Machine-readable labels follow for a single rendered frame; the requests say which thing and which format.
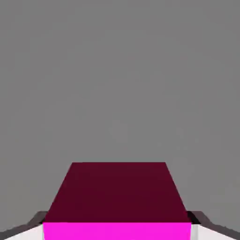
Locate small magenta cube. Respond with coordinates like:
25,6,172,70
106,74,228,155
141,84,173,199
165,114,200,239
42,162,192,240

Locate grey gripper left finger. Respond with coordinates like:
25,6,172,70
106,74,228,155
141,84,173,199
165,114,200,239
0,210,49,240

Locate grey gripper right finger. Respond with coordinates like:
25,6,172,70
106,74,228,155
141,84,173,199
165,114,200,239
186,210,240,240

